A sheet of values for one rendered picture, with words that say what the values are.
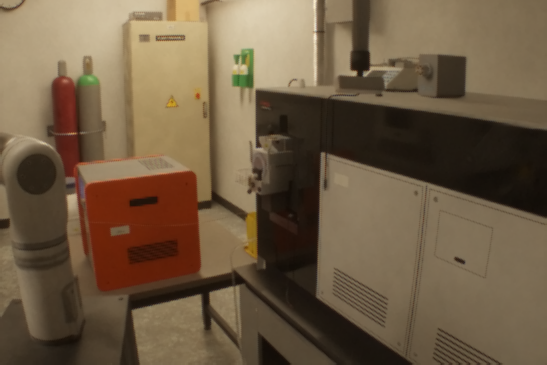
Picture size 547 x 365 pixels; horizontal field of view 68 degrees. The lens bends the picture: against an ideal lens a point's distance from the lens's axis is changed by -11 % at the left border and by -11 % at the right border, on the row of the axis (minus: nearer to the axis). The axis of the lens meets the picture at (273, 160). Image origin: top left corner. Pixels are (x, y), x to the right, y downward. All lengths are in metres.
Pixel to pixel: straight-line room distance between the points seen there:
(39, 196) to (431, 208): 0.78
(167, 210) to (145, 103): 2.78
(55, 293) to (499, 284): 0.81
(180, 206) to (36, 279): 1.07
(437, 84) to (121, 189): 1.11
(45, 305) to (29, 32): 4.04
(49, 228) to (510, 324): 0.85
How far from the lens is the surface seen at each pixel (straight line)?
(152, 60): 4.43
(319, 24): 3.11
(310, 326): 1.45
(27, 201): 0.69
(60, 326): 0.78
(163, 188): 1.70
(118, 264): 1.75
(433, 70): 1.33
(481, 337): 1.04
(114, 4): 4.77
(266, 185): 1.44
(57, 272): 0.74
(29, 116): 4.66
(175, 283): 1.79
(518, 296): 0.95
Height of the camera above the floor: 1.53
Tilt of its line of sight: 12 degrees down
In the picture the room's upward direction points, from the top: straight up
